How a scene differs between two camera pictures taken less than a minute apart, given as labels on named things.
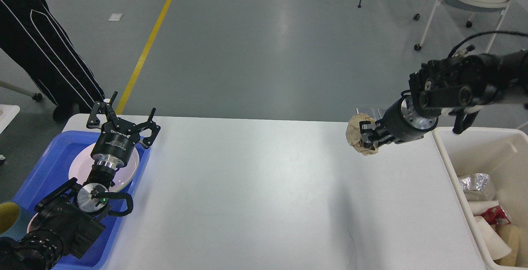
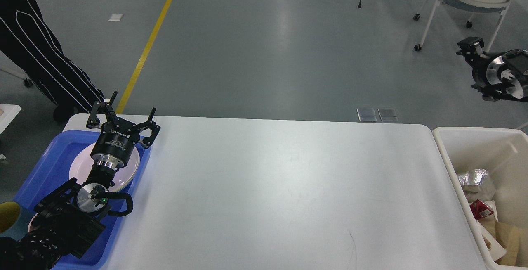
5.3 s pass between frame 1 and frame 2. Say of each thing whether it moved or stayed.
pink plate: stayed
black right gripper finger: moved
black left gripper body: stayed
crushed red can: moved
